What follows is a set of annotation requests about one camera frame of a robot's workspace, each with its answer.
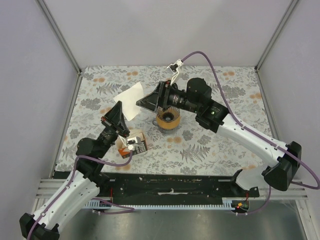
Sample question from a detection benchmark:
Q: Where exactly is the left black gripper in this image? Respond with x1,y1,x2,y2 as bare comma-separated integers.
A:
97,100,131,158

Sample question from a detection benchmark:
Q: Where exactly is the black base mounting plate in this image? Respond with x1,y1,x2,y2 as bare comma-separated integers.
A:
85,172,260,205

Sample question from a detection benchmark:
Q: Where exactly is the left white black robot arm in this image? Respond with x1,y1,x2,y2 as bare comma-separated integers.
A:
19,101,130,240

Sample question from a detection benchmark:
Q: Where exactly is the white slotted cable duct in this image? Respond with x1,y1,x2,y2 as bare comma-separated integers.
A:
82,199,249,211

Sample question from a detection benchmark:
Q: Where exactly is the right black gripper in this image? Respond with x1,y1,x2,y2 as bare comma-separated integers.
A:
136,80,200,114

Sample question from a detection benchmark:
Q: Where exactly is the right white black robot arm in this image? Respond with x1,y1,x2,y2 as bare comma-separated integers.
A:
136,77,302,197

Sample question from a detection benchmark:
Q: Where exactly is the floral patterned table mat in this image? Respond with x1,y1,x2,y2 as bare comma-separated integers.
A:
55,65,271,176

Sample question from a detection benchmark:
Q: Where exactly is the cream paper coffee filter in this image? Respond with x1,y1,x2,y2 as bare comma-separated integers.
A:
113,82,144,121

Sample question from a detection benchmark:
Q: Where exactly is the clear ribbed glass dripper cone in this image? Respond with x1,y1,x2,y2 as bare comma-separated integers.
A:
156,106,181,124

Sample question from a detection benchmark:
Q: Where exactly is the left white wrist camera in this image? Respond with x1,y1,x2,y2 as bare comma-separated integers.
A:
119,136,142,151

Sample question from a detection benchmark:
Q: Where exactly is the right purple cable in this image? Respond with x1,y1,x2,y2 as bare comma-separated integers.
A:
181,51,320,216

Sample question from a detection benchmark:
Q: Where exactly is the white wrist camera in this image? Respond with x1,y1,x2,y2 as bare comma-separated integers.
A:
119,136,142,151
166,59,184,86

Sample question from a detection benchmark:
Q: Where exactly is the clear glass coffee server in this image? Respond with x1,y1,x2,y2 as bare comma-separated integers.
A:
152,119,179,135

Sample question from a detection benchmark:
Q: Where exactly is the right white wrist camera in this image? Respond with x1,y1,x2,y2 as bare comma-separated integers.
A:
166,59,184,86

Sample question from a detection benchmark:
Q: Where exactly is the orange black coffee filter box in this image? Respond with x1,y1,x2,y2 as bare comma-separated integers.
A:
115,129,148,159

